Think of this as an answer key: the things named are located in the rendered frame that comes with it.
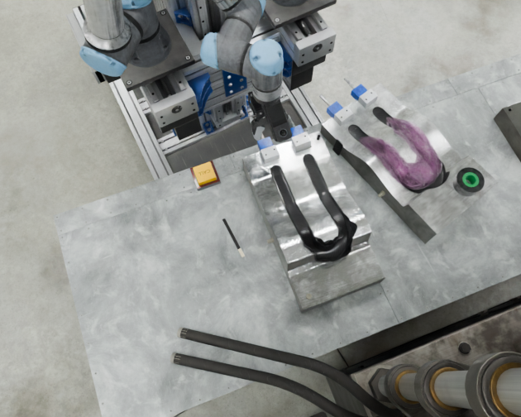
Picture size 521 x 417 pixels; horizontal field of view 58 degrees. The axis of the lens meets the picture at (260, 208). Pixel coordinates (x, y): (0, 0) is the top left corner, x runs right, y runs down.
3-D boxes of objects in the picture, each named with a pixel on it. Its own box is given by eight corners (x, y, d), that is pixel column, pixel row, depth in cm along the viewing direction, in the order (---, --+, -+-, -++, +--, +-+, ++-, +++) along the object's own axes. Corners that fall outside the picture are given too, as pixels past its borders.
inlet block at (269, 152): (250, 132, 154) (249, 124, 149) (264, 127, 154) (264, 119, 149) (265, 167, 150) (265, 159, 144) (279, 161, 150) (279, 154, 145)
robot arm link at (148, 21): (165, 13, 136) (155, -25, 124) (146, 50, 132) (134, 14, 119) (128, 2, 138) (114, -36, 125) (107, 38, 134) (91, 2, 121)
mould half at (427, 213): (319, 132, 161) (323, 115, 150) (376, 91, 166) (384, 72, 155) (424, 244, 147) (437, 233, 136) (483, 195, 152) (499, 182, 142)
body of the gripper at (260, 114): (273, 96, 132) (273, 69, 121) (284, 122, 129) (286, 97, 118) (247, 105, 131) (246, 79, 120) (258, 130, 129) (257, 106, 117)
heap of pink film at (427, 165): (353, 142, 153) (357, 131, 145) (394, 112, 156) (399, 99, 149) (410, 202, 145) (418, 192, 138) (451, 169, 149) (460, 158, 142)
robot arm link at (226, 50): (217, 35, 118) (259, 47, 116) (200, 71, 114) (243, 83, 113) (214, 11, 110) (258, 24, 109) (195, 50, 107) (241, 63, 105)
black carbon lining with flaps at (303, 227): (266, 170, 148) (266, 156, 140) (314, 153, 150) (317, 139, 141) (310, 272, 137) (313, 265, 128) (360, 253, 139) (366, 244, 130)
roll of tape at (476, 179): (475, 200, 140) (480, 196, 137) (449, 190, 141) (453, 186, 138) (482, 177, 142) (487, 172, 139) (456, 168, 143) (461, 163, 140)
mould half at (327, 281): (243, 170, 156) (241, 150, 144) (316, 144, 159) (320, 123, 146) (301, 313, 140) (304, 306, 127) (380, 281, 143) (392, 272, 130)
